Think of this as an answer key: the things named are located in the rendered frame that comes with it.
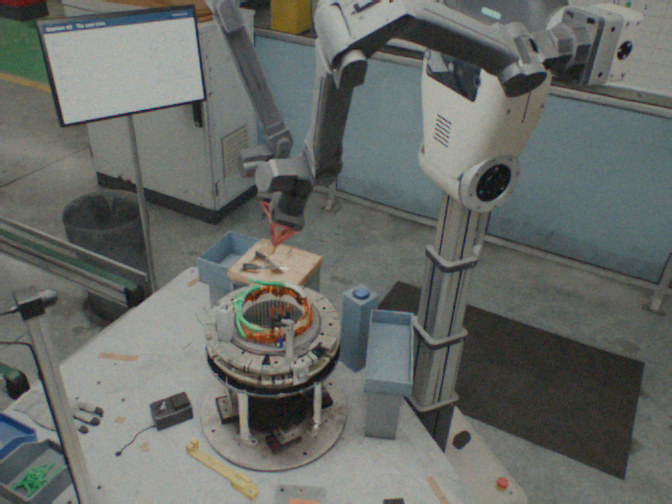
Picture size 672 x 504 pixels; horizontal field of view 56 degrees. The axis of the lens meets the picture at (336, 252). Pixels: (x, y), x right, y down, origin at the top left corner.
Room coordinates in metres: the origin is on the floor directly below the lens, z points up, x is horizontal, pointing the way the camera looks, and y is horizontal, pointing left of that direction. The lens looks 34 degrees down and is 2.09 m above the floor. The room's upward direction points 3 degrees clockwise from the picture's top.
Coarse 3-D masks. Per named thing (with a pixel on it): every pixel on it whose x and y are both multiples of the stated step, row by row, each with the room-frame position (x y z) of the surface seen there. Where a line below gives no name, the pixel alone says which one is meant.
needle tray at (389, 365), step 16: (384, 320) 1.25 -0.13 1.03; (400, 320) 1.25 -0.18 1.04; (384, 336) 1.20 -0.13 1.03; (400, 336) 1.20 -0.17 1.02; (368, 352) 1.10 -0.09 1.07; (384, 352) 1.14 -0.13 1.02; (400, 352) 1.14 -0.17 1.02; (368, 368) 1.08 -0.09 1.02; (384, 368) 1.09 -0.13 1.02; (400, 368) 1.09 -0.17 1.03; (368, 384) 1.01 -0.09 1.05; (384, 384) 1.01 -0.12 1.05; (400, 384) 1.00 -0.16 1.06; (368, 400) 1.08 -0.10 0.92; (384, 400) 1.08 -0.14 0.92; (400, 400) 1.08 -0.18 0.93; (368, 416) 1.08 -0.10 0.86; (384, 416) 1.08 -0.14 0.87; (368, 432) 1.08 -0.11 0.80; (384, 432) 1.08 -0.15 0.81
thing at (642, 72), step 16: (576, 0) 3.03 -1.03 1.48; (592, 0) 3.00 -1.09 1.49; (608, 0) 2.97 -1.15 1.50; (624, 0) 2.94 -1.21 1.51; (640, 0) 2.92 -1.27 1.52; (656, 0) 2.89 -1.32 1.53; (656, 16) 2.88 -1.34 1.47; (640, 32) 2.90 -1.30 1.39; (656, 32) 2.87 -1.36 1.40; (640, 48) 2.89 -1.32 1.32; (656, 48) 2.86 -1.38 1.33; (640, 64) 2.88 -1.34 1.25; (656, 64) 2.85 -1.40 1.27; (624, 80) 2.90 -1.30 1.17; (640, 80) 2.87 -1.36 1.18; (656, 80) 2.84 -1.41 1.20
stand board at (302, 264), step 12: (264, 240) 1.55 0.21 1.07; (252, 252) 1.49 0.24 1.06; (264, 252) 1.49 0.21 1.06; (276, 252) 1.49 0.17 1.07; (300, 252) 1.50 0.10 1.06; (240, 264) 1.42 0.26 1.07; (276, 264) 1.43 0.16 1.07; (288, 264) 1.44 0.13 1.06; (300, 264) 1.44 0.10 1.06; (312, 264) 1.44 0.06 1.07; (228, 276) 1.39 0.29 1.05; (240, 276) 1.37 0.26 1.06; (252, 276) 1.37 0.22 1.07; (264, 276) 1.37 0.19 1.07; (276, 276) 1.38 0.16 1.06; (288, 276) 1.38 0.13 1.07; (300, 276) 1.38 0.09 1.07
